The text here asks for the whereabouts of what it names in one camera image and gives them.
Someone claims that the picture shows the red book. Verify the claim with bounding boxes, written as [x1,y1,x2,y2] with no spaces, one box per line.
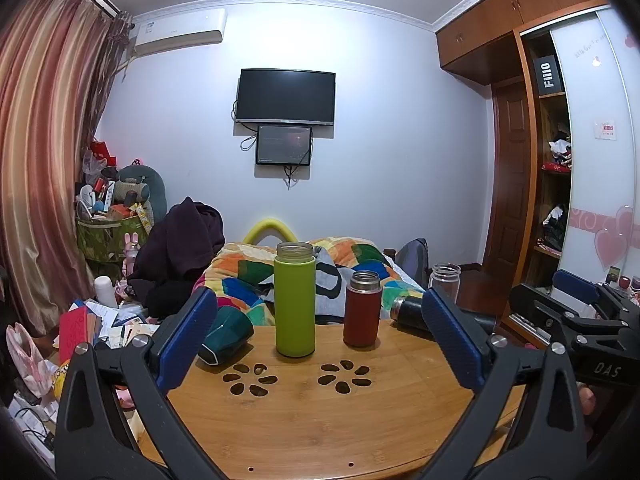
[59,308,101,366]

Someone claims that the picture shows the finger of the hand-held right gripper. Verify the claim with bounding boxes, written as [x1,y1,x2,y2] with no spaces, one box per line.
[509,283,583,348]
[554,269,636,321]

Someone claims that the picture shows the pink bag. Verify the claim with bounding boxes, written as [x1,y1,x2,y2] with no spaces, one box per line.
[5,322,53,395]

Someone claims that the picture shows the clear glass jar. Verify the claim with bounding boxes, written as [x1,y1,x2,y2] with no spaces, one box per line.
[428,263,462,307]

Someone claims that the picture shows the black flask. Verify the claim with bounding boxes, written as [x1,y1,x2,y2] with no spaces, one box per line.
[390,294,437,333]

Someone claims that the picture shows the white bottle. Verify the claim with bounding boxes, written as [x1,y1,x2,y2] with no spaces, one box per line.
[94,276,120,309]

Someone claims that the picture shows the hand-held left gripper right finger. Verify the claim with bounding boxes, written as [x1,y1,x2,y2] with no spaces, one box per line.
[420,287,588,480]

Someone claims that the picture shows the small wall monitor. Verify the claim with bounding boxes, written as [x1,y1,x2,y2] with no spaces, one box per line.
[255,125,314,166]

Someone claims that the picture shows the folded clothes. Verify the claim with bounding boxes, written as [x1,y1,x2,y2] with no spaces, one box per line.
[542,122,573,175]

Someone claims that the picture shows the red gift bag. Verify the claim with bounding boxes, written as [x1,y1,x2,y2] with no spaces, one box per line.
[90,137,119,169]

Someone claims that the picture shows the green storage bag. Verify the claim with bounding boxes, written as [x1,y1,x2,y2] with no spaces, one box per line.
[76,210,153,263]

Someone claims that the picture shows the pink rabbit toy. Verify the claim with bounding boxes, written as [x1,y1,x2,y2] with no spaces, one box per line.
[122,232,142,277]

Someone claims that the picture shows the colourful patterned blanket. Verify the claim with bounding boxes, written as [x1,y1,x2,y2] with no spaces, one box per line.
[192,236,426,326]

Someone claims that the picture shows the round wooden table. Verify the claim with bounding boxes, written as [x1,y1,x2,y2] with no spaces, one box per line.
[127,317,531,480]

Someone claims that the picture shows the wooden wardrobe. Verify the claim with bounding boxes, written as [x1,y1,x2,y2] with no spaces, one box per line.
[435,0,640,351]

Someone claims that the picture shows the grey chair back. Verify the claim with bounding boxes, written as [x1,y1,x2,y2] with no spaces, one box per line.
[395,238,431,287]

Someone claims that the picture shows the striped red curtain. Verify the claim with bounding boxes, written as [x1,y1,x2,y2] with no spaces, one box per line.
[0,0,133,341]

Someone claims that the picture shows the white sliding door with hearts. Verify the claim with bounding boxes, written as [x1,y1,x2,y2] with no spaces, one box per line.
[550,7,640,283]

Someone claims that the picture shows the dark clothes pile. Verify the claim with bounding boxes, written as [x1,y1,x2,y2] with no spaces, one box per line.
[127,196,226,318]

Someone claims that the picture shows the wall television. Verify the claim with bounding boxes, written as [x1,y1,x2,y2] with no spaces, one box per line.
[235,68,336,127]

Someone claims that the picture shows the yellow foam tube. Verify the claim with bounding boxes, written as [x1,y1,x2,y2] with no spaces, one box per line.
[242,218,300,246]

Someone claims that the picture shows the pile of papers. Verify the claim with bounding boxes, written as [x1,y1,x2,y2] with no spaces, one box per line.
[70,299,162,352]

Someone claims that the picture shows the red cup with metal rim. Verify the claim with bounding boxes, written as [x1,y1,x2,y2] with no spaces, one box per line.
[343,270,382,348]

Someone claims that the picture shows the dark green cup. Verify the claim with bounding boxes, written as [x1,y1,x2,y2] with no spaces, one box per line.
[196,306,255,367]

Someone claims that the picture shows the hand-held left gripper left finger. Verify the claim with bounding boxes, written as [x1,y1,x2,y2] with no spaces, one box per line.
[54,286,226,480]

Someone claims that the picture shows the black box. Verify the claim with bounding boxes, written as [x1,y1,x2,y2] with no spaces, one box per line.
[532,52,563,97]

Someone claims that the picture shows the grey green plush toy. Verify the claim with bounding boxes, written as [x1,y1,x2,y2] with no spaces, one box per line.
[107,162,168,226]

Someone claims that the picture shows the white air conditioner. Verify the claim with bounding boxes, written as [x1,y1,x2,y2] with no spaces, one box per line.
[132,8,228,57]

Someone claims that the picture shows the person's right hand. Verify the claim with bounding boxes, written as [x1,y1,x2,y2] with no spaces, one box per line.
[577,382,598,417]

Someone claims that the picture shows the brown wooden door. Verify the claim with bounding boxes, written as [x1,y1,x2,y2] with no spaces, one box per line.
[490,77,535,273]

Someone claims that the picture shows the tall green cup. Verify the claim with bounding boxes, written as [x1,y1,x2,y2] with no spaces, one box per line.
[273,241,317,358]

